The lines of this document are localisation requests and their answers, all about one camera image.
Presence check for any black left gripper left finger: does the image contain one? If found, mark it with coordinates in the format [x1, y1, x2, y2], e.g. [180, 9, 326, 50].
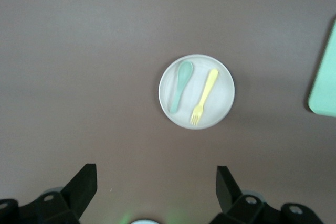
[0, 163, 98, 224]

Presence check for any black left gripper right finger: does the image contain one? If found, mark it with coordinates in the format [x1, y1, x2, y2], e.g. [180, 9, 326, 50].
[209, 165, 326, 224]

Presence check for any round beige plate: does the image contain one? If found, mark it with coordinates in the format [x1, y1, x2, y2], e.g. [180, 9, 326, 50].
[158, 54, 236, 130]

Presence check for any yellow plastic fork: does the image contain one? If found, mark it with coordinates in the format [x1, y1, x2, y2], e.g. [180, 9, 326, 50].
[190, 68, 219, 126]

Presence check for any pale green plastic spoon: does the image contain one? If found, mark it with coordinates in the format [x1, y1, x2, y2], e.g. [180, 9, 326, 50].
[170, 60, 194, 114]

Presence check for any brown table cover mat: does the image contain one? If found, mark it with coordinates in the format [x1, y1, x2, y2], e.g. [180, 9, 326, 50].
[0, 0, 336, 224]

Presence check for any light green rectangular tray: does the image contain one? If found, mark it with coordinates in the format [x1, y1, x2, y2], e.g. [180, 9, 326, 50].
[307, 16, 336, 117]

